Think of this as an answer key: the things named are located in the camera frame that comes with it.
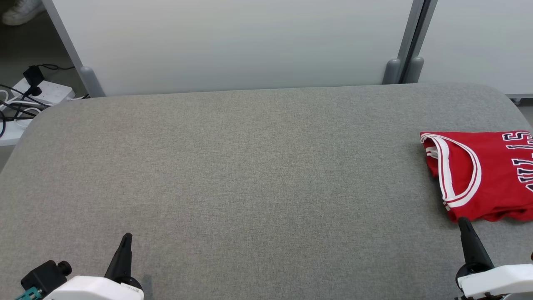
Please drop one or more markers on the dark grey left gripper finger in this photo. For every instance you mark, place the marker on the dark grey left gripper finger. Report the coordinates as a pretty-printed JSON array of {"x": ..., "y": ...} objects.
[{"x": 123, "y": 260}]

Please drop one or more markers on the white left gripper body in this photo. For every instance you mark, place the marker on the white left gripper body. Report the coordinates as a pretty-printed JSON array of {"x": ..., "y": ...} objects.
[{"x": 91, "y": 289}]

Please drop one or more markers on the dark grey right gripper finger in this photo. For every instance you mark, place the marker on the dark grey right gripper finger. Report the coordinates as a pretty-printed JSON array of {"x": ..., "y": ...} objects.
[{"x": 472, "y": 250}]

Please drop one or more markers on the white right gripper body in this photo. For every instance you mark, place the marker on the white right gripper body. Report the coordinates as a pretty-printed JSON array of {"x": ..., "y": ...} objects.
[{"x": 499, "y": 281}]

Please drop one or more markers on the red shirt with white sleeves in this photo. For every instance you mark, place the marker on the red shirt with white sleeves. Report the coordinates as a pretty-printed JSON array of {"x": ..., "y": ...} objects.
[{"x": 491, "y": 179}]

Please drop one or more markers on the white power strip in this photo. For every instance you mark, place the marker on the white power strip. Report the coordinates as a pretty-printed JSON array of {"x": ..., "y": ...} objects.
[{"x": 54, "y": 91}]

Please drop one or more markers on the black plug adapter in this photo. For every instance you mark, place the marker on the black plug adapter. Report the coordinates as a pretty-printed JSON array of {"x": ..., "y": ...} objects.
[{"x": 33, "y": 77}]

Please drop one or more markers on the white partition panel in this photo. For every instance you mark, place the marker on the white partition panel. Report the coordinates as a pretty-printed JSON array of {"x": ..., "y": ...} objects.
[
  {"x": 229, "y": 41},
  {"x": 479, "y": 41}
]

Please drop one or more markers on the white sneaker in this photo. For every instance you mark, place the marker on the white sneaker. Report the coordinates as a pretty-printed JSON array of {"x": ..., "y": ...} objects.
[{"x": 21, "y": 11}]

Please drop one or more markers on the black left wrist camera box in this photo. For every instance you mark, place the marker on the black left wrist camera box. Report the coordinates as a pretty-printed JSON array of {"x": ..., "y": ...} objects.
[{"x": 43, "y": 277}]

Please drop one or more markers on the grey partition post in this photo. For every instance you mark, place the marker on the grey partition post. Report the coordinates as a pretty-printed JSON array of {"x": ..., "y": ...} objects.
[
  {"x": 92, "y": 81},
  {"x": 391, "y": 73},
  {"x": 413, "y": 71}
]

